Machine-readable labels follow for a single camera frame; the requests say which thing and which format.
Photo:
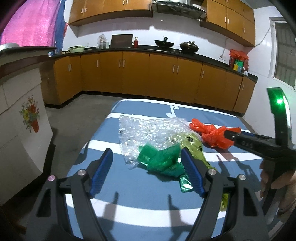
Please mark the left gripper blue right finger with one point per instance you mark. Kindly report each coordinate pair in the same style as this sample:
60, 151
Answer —
196, 170

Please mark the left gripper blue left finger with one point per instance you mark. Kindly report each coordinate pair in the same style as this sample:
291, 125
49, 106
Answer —
98, 171

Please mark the dark green plastic bag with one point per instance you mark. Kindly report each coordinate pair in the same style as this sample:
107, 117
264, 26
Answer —
166, 162

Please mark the green paw print bag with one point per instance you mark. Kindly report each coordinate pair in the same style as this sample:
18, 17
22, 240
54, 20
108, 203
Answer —
195, 146

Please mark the small red plastic bag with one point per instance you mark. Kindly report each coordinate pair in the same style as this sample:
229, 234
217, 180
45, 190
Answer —
212, 136

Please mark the clear bubble wrap sheet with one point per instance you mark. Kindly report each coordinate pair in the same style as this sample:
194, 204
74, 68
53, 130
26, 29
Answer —
160, 133

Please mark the orange lower kitchen cabinets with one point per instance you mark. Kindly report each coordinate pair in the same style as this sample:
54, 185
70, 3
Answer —
147, 74

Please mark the orange kitchen cabinets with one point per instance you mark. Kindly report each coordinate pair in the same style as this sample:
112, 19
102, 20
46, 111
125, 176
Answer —
147, 74
233, 19

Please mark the orange upper kitchen cabinets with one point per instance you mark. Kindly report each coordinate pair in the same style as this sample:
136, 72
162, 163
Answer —
233, 19

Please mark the person's right hand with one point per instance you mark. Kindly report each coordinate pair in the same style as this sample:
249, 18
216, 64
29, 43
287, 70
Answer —
287, 179

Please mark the barred window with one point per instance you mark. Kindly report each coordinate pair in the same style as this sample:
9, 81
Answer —
283, 52

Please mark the white cabinet flower decal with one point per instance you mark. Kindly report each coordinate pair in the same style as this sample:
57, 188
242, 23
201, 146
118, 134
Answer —
25, 130

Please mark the red bag with groceries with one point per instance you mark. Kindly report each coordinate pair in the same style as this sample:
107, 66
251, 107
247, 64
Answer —
238, 61

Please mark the black lidded wok right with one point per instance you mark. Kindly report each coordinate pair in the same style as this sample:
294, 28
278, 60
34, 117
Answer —
189, 47

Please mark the green basin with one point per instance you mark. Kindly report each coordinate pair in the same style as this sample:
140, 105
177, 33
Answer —
76, 49

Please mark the clear jar on counter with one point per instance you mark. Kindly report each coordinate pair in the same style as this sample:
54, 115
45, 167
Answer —
102, 42

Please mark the black wok left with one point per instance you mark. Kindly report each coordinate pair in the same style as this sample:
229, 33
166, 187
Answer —
164, 44

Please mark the brown cutting board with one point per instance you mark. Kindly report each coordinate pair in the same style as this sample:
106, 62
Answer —
121, 41

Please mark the red bottle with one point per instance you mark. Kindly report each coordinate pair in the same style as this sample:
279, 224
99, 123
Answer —
135, 43

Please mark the steel range hood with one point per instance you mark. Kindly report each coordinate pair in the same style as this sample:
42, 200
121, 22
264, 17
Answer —
178, 8

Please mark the pink blue hanging blanket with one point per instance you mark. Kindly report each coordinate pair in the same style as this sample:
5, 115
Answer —
37, 23

